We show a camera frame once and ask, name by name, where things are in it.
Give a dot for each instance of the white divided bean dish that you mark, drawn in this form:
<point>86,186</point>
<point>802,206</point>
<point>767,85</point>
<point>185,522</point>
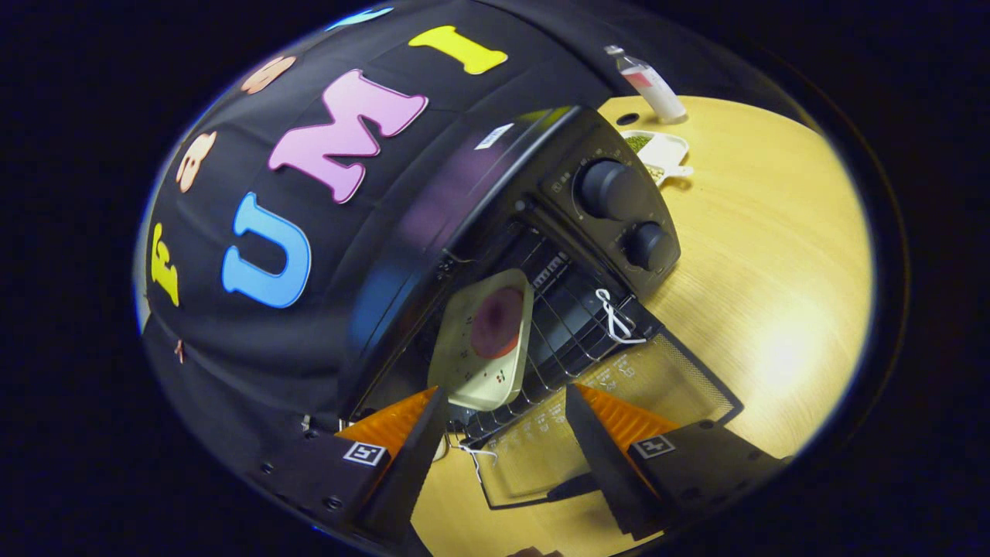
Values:
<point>667,151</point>

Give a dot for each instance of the pink round ham slice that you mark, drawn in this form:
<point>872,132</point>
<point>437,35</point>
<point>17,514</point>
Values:
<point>497,321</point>

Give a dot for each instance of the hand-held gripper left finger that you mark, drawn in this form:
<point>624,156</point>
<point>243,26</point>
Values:
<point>406,472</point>

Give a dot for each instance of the pink cloth clip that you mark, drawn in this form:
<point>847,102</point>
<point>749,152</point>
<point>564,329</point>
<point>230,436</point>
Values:
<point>179,350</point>

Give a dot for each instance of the black table grommet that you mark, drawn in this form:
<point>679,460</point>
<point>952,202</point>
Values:
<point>627,119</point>

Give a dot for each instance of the white square plate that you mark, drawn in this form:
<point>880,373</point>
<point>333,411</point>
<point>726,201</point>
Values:
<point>464,371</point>

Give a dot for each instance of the clear plastic bottle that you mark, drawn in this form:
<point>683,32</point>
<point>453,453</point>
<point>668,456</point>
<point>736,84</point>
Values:
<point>653,87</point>

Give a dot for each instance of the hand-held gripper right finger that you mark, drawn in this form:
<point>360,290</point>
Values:
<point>603,464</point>

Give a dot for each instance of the black toaster oven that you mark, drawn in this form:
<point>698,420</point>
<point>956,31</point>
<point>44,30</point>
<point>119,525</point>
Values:
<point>495,178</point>

